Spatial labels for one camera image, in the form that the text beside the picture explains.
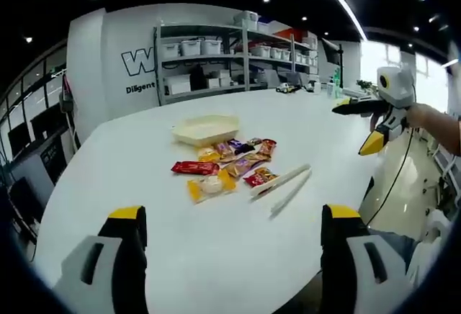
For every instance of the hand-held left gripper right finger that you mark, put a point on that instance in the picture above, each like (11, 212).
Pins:
(353, 274)

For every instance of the black appliance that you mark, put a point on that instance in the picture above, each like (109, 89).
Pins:
(196, 78)

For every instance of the black monitor on stand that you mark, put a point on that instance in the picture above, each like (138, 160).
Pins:
(330, 51)

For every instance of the grey metal shelving rack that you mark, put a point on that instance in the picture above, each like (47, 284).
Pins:
(245, 62)

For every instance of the white plastic food tongs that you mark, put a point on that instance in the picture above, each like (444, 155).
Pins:
(284, 184)

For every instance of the small toy truck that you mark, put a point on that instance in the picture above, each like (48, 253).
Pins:
(286, 88)

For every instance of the group of white storage bins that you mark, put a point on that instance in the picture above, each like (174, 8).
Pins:
(210, 47)

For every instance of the pile of food snack packets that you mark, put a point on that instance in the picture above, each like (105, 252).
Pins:
(223, 170)

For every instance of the dark office desk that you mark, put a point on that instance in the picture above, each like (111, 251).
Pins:
(25, 198)

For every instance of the person's right hand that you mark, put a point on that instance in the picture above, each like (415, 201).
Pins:
(375, 119)

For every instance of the white cardboard box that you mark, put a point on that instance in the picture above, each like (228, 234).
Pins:
(177, 84)

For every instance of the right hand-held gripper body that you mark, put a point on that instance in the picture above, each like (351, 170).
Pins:
(396, 90)

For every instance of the person's leg in jeans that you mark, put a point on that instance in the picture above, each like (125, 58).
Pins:
(392, 253)

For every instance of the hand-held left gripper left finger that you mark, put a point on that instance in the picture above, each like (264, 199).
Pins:
(108, 274)

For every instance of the cream rectangular container tray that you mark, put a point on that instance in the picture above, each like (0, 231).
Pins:
(205, 128)

